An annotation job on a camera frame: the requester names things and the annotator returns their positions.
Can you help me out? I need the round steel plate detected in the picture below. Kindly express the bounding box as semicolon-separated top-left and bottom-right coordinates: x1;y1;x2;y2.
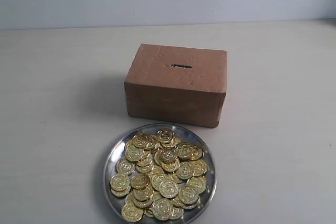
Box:
102;123;217;223

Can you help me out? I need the brown cardboard slotted box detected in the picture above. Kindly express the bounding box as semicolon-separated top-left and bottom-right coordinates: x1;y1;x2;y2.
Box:
124;44;228;128

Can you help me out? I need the gold coin upper back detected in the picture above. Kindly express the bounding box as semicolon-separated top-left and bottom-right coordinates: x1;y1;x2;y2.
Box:
156;128;174;144

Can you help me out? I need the gold coin upper left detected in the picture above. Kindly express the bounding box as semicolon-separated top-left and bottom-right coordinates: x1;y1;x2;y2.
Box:
132;132;149;148

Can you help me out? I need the gold coin upper right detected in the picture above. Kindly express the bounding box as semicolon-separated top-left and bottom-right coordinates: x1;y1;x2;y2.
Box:
176;142;193;159

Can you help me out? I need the gold coin right middle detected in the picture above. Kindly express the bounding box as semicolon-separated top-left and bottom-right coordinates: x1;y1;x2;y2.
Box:
176;162;194;180

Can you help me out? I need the gold coin left edge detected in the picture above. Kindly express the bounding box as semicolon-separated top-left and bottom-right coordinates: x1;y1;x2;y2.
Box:
116;157;135;175

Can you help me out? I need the gold coin centre pile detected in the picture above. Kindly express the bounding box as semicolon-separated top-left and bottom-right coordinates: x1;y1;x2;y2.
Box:
159;180;179;199

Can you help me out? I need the gold coin far left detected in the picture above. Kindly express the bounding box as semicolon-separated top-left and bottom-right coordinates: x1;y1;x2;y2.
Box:
110;173;130;191

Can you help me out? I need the gold coin front right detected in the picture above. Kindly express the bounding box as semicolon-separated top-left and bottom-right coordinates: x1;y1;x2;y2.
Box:
178;185;199;205

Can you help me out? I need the gold coin front centre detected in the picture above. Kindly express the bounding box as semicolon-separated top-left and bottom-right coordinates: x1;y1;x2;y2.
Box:
152;198;173;221

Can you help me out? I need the gold coin front left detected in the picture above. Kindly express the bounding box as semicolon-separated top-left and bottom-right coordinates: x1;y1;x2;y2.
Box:
121;203;144;223

